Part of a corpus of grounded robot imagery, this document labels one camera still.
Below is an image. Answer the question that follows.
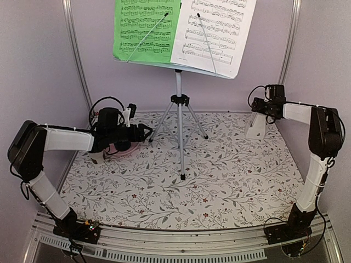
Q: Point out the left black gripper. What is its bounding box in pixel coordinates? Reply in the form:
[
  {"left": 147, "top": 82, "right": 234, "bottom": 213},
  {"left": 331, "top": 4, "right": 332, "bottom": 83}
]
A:
[{"left": 108, "top": 123, "right": 154, "bottom": 144}]

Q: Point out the pink plate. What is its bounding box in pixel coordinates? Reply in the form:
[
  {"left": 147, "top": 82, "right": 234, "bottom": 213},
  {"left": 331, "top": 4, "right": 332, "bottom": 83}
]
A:
[{"left": 105, "top": 142, "right": 140, "bottom": 157}]

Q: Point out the dark blue mug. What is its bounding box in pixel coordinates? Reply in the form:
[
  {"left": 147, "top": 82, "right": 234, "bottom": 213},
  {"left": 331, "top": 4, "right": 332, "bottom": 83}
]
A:
[{"left": 114, "top": 141, "right": 132, "bottom": 152}]

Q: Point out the white paper cup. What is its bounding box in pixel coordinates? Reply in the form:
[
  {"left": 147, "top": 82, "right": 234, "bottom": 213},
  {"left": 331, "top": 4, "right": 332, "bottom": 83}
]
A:
[{"left": 88, "top": 151, "right": 106, "bottom": 164}]

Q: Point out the aluminium frame post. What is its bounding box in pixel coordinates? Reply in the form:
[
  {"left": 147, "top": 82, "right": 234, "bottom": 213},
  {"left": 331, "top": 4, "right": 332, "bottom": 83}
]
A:
[
  {"left": 62, "top": 0, "right": 93, "bottom": 110},
  {"left": 278, "top": 0, "right": 302, "bottom": 84}
]

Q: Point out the white sheet music page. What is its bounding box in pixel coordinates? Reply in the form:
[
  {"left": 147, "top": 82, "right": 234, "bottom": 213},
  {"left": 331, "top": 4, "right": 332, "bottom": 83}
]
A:
[{"left": 171, "top": 0, "right": 256, "bottom": 79}]

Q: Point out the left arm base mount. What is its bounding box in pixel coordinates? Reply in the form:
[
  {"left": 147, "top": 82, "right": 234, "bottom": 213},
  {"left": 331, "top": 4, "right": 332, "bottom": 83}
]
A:
[{"left": 53, "top": 220, "right": 101, "bottom": 244}]

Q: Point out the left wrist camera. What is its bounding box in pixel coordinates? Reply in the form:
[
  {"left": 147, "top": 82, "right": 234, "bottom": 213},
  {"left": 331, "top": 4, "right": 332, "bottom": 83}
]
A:
[{"left": 122, "top": 104, "right": 137, "bottom": 128}]

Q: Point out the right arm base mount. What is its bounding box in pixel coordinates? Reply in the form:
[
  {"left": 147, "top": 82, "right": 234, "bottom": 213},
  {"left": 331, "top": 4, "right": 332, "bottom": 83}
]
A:
[{"left": 263, "top": 218, "right": 312, "bottom": 245}]

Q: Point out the left aluminium frame post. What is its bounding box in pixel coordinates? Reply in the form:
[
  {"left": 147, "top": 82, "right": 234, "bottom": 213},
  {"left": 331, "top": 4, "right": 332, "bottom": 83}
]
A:
[{"left": 62, "top": 0, "right": 93, "bottom": 110}]

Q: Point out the floral table mat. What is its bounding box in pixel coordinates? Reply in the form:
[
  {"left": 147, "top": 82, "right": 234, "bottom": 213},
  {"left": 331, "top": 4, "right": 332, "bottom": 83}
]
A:
[{"left": 60, "top": 113, "right": 304, "bottom": 230}]

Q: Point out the white metronome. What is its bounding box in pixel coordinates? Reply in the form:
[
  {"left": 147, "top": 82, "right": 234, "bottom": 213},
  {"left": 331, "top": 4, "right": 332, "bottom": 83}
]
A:
[{"left": 244, "top": 112, "right": 267, "bottom": 140}]

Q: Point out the right aluminium frame post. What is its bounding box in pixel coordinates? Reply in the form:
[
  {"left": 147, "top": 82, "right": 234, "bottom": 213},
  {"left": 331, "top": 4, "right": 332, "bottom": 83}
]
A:
[{"left": 278, "top": 0, "right": 302, "bottom": 84}]

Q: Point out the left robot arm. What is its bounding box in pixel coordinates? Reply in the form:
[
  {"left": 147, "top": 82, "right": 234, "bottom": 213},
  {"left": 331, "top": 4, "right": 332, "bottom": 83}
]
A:
[{"left": 7, "top": 104, "right": 153, "bottom": 238}]

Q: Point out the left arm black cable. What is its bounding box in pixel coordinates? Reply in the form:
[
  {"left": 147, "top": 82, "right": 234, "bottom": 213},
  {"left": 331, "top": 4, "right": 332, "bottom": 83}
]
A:
[{"left": 88, "top": 95, "right": 127, "bottom": 129}]

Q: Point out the white perforated music stand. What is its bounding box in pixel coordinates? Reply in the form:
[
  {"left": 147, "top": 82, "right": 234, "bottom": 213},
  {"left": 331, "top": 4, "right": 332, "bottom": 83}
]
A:
[{"left": 111, "top": 0, "right": 257, "bottom": 180}]

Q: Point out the aluminium front rail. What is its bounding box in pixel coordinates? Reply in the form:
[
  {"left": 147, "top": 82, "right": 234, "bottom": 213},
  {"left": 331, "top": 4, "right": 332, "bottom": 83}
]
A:
[{"left": 24, "top": 213, "right": 346, "bottom": 262}]

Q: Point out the green sheet music page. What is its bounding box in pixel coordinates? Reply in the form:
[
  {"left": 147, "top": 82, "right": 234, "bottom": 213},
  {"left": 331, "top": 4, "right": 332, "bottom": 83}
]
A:
[{"left": 112, "top": 0, "right": 181, "bottom": 64}]

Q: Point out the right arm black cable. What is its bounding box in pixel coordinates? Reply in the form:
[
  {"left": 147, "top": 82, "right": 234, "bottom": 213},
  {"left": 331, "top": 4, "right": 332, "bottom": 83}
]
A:
[{"left": 246, "top": 84, "right": 278, "bottom": 125}]

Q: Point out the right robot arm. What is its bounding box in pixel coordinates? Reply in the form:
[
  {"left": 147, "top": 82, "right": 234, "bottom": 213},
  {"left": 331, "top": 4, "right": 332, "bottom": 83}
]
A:
[{"left": 245, "top": 84, "right": 346, "bottom": 239}]

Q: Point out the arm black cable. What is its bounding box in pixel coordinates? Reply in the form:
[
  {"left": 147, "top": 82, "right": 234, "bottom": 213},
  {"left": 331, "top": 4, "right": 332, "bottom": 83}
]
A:
[
  {"left": 88, "top": 95, "right": 127, "bottom": 129},
  {"left": 246, "top": 84, "right": 278, "bottom": 125}
]

